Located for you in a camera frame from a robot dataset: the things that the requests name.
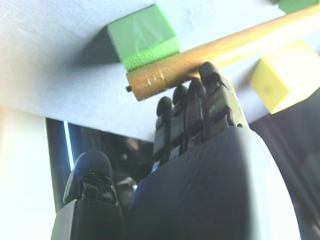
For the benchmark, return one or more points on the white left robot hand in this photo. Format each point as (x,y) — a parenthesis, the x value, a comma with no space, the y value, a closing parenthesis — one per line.
(212,195)

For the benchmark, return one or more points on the wooden rod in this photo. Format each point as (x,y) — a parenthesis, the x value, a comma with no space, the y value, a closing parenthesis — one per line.
(225,52)

